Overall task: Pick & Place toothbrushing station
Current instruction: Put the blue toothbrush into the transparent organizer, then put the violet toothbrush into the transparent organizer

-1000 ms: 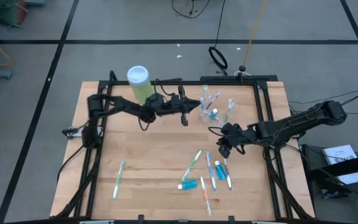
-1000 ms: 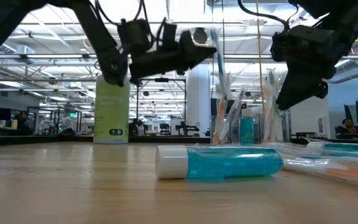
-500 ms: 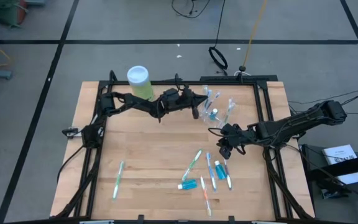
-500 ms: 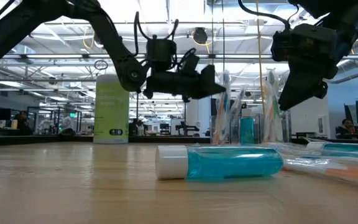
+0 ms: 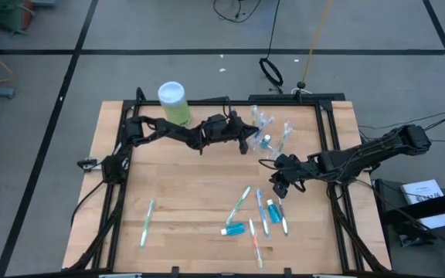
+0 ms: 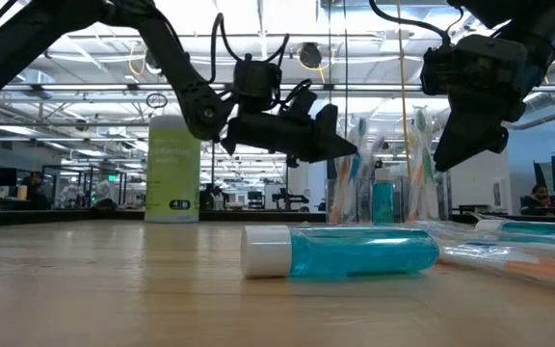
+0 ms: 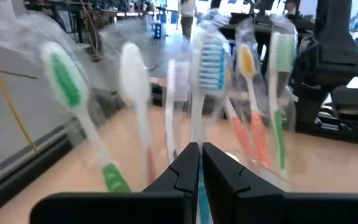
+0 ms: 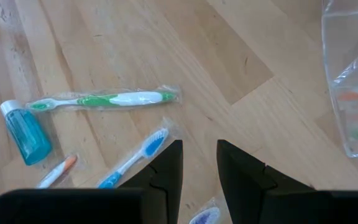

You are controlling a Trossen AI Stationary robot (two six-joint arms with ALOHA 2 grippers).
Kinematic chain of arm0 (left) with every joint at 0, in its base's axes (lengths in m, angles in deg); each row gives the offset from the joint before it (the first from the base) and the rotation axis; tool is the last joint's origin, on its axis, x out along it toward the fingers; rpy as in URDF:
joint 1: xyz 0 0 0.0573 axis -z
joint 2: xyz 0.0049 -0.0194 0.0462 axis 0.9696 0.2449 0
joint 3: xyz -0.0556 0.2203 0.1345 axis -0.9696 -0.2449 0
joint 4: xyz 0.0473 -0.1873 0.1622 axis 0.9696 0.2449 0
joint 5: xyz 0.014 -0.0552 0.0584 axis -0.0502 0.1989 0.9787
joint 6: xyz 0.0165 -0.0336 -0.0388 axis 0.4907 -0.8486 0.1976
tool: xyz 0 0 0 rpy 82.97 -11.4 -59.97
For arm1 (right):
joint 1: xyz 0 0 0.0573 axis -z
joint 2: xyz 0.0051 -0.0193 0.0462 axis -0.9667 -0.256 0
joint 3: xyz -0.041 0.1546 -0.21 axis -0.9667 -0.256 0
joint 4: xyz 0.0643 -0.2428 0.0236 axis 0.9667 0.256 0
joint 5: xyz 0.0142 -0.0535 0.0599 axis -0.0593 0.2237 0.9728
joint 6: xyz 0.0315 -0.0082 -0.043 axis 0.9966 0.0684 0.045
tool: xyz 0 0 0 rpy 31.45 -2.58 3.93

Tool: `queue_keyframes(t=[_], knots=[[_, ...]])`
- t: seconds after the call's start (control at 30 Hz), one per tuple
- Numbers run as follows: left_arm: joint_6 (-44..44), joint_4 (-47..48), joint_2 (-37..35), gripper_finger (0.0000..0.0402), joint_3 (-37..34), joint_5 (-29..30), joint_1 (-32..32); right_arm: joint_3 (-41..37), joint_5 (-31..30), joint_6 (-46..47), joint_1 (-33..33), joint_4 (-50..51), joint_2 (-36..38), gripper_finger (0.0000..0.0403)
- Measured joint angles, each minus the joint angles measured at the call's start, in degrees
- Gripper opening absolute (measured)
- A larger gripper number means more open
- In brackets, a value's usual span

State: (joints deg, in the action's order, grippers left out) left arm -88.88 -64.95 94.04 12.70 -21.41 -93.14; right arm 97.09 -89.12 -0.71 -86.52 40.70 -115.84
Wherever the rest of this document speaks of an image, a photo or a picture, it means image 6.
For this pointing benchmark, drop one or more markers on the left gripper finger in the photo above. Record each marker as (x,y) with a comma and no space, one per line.
(345,147)

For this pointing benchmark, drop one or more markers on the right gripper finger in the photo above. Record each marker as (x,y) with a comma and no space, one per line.
(456,149)

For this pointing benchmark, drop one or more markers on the purple toothbrush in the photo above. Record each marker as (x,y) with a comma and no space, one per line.
(375,150)

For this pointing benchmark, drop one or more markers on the green toothbrush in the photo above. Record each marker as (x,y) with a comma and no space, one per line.
(426,166)

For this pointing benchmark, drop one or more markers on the small blue mouthwash bottle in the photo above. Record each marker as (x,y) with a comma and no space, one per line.
(383,202)
(354,253)

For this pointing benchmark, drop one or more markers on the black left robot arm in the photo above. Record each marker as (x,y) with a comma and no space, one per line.
(17,38)

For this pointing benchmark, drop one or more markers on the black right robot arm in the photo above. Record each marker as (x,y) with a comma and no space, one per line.
(547,29)

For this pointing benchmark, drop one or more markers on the white building column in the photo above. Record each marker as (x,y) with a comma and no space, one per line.
(313,188)

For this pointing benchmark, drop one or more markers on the small black robot machine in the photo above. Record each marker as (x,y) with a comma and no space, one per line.
(287,197)

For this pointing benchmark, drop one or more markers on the clear acrylic organizer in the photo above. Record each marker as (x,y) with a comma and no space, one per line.
(403,202)

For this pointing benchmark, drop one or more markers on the person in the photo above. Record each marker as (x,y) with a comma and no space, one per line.
(32,190)
(540,197)

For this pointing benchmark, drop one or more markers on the green wipes canister white lid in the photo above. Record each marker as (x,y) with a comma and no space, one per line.
(171,183)

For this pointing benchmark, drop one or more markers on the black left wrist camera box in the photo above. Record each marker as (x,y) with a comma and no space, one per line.
(256,84)

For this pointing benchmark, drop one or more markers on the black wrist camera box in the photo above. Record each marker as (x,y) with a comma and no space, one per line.
(475,62)
(256,84)

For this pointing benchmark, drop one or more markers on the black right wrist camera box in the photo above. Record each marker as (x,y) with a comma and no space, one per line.
(475,62)

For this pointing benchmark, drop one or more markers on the black aluminium table frame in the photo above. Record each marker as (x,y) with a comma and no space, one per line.
(65,218)

